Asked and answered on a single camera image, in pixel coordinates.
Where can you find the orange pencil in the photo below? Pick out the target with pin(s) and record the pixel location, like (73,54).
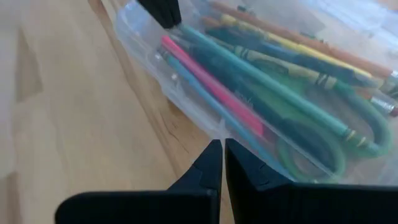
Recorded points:
(295,36)

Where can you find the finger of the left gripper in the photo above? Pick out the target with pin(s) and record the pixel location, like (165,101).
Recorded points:
(161,12)

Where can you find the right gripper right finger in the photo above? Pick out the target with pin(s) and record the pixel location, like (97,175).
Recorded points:
(280,205)

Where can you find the light blue pencil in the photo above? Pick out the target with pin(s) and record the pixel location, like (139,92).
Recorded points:
(202,92)

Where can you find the wooden pencil red eraser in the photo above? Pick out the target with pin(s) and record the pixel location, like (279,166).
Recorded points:
(381,104)

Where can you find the green Crayola crayon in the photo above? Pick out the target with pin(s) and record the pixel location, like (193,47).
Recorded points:
(289,68)

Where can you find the green scissors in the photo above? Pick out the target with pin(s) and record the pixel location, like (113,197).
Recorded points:
(276,107)

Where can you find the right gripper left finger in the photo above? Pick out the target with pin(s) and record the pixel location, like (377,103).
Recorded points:
(186,205)

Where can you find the pink highlighter pen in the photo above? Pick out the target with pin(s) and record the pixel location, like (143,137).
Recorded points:
(214,87)

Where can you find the clear plastic supply box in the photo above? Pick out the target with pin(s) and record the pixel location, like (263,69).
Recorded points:
(149,62)

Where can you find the yellow pencil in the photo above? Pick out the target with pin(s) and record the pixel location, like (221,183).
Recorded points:
(295,45)

